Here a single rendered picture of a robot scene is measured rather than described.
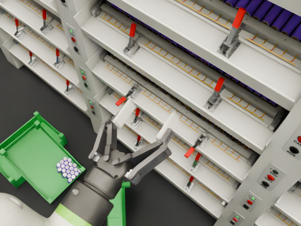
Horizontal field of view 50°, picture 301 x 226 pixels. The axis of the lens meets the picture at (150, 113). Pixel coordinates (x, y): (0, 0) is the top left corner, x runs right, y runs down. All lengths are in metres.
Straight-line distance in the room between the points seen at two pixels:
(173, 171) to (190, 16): 0.78
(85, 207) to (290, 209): 0.55
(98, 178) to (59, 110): 1.10
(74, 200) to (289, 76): 0.46
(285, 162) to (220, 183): 0.40
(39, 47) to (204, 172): 0.88
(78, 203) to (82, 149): 0.96
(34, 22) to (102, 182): 0.84
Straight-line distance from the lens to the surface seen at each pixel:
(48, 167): 1.53
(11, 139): 1.68
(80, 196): 0.65
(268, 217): 1.14
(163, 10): 0.72
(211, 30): 0.68
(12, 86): 1.90
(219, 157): 0.96
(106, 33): 0.96
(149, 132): 1.20
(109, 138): 0.73
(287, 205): 0.96
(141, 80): 1.04
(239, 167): 0.96
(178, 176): 1.34
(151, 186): 1.49
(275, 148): 0.75
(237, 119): 0.80
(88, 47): 1.07
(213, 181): 1.14
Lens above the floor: 1.40
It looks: 58 degrees down
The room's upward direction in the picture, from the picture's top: straight up
